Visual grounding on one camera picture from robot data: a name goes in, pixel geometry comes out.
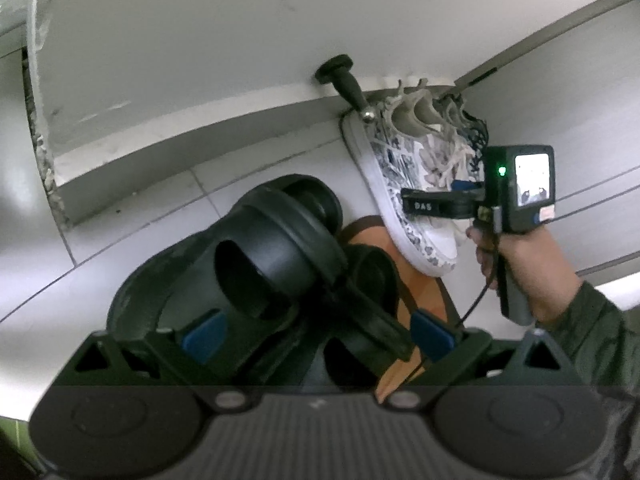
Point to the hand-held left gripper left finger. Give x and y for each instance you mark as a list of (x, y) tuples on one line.
[(205, 330)]

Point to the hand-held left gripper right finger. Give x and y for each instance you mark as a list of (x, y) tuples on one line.
[(432, 332)]

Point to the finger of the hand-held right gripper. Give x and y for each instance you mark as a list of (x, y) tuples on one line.
[(430, 205)]

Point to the patterned white sneaker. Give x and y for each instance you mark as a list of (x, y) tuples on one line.
[(390, 170)]

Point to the black clog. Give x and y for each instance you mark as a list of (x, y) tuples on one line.
[(370, 280), (270, 240)]

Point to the person's right forearm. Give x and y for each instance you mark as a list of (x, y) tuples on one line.
[(605, 325)]

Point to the person's right hand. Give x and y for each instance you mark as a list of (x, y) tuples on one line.
[(540, 270)]

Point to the orange cartoon door mat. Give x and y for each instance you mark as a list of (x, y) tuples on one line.
[(425, 295)]

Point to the grey door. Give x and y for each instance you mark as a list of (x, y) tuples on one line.
[(590, 85)]

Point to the green leaf mat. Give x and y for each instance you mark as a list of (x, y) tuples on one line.
[(15, 450)]

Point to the black wall door stopper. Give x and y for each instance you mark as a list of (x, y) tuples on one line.
[(345, 80)]

